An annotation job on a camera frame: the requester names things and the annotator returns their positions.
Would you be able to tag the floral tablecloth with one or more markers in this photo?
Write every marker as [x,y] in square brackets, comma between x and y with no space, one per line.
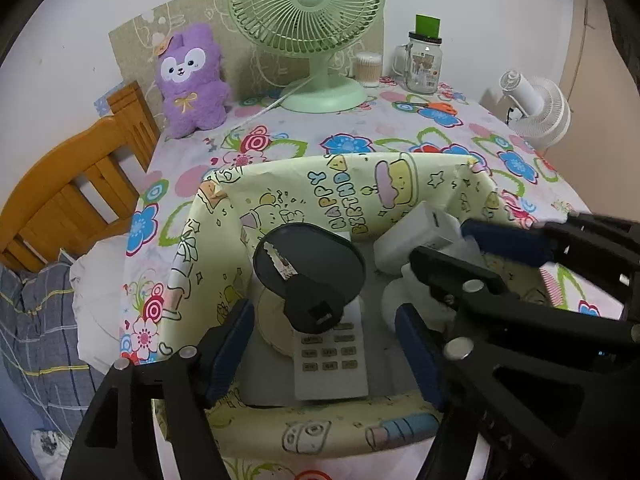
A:
[350,125]

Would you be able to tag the cotton swab container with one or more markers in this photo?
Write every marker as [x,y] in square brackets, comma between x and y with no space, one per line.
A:
[367,70]

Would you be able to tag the white standing fan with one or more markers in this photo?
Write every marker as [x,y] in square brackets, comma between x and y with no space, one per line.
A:
[540,110]

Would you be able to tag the pink comb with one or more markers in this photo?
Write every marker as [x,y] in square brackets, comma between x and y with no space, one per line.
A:
[552,285]

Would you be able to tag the blue patterned paper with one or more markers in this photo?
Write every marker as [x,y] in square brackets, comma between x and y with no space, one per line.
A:
[106,104]

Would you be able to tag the white remote control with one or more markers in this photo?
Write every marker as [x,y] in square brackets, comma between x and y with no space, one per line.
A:
[330,365]

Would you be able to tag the green desk fan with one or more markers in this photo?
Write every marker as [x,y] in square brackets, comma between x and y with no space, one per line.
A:
[305,0]

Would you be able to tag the large white charger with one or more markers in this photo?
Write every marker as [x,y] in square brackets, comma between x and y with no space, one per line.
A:
[405,240]

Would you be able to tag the wooden bed headboard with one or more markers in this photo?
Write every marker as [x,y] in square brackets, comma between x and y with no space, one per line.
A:
[60,185]

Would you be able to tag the round makeup compact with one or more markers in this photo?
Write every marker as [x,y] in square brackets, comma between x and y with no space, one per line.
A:
[310,260]

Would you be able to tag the beige bear print board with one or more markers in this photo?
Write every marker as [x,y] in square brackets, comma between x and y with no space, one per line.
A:
[135,45]

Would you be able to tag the glass jar with green lid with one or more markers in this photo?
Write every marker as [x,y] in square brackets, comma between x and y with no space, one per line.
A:
[422,70]

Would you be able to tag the plaid blue bedding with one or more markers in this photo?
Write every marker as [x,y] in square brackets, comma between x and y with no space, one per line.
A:
[35,335]

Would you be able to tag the grey white patterned cloth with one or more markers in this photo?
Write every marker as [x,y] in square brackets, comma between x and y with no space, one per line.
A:
[50,447]

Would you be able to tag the beige door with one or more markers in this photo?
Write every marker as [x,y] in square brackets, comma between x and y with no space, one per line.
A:
[600,110]

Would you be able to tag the yellow printed storage box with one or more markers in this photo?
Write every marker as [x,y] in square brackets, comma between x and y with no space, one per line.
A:
[280,185]

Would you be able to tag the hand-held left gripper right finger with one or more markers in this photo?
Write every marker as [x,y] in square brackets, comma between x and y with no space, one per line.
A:
[420,355]

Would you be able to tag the white pillow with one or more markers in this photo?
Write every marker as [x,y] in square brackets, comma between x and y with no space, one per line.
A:
[97,300]

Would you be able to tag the purple plush toy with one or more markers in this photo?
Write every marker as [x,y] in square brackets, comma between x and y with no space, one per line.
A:
[192,100]

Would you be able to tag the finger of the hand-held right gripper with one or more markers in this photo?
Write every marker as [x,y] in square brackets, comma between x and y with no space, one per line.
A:
[505,242]
[525,310]

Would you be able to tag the small white charger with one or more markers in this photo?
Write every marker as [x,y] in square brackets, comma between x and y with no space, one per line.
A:
[462,251]

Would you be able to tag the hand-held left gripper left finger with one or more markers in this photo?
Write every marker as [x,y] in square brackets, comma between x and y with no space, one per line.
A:
[225,355]

